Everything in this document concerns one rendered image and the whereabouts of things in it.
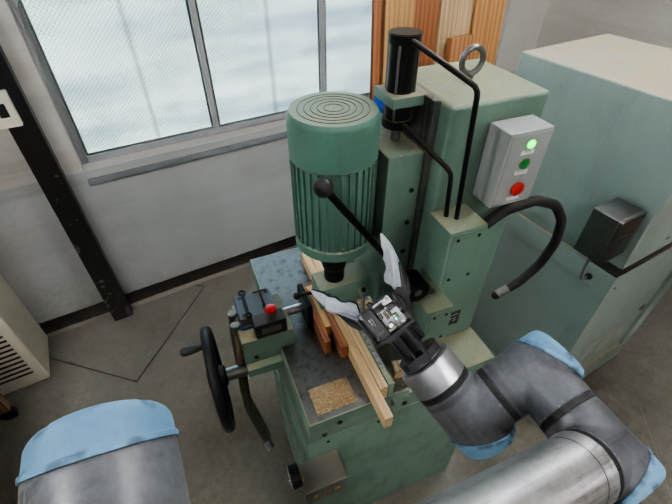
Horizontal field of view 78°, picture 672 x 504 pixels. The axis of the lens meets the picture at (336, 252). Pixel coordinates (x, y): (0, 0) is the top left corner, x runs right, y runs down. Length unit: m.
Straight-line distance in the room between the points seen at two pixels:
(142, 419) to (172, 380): 1.87
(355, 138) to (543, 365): 0.46
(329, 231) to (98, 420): 0.57
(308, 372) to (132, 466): 0.74
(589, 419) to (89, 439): 0.57
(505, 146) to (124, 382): 2.02
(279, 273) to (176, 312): 1.31
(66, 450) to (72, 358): 2.19
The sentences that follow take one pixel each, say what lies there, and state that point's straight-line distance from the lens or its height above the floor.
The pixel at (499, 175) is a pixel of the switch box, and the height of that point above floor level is 1.40.
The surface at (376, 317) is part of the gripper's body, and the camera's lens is 0.63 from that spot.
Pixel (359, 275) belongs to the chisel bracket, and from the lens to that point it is 1.05.
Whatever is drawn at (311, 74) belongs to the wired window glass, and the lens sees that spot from 2.38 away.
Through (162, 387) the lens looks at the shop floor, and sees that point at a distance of 2.25.
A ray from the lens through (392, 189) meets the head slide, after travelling 0.85.
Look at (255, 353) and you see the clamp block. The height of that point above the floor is 0.91.
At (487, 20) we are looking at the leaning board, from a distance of 2.75.
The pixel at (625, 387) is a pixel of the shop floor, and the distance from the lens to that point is 2.52.
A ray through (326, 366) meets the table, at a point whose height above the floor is 0.90.
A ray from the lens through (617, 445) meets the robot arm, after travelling 0.65.
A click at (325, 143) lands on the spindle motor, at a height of 1.48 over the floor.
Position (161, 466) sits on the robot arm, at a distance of 0.38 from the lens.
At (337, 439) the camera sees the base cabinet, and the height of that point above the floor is 0.68.
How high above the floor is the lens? 1.80
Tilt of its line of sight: 41 degrees down
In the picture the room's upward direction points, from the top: straight up
